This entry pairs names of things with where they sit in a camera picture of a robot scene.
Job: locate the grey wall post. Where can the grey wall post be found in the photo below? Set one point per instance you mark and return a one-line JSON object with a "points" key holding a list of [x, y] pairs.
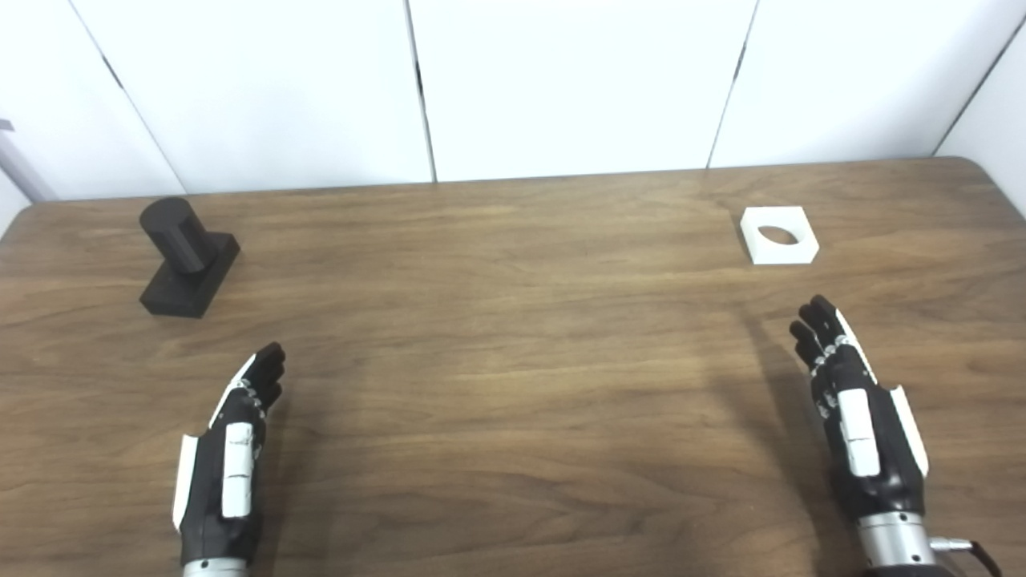
{"points": [[22, 172]]}

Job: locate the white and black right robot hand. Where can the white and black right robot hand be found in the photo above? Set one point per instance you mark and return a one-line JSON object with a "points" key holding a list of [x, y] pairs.
{"points": [[886, 457]]}

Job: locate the black peg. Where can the black peg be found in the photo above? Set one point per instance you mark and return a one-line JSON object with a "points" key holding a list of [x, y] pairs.
{"points": [[186, 256]]}

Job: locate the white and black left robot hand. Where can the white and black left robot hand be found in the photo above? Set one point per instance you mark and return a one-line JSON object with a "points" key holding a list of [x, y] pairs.
{"points": [[210, 489]]}

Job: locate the white square piece with hole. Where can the white square piece with hole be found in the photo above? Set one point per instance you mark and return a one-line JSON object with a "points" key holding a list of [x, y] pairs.
{"points": [[781, 252]]}

